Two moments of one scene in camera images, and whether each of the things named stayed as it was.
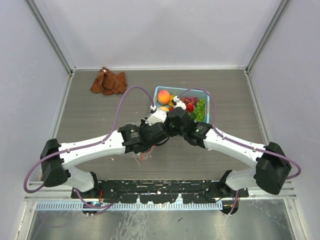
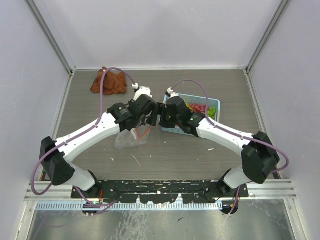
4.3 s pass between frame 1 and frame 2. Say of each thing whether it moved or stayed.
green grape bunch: moved
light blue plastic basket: moved
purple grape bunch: moved
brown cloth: stayed
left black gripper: moved
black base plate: stayed
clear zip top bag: moved
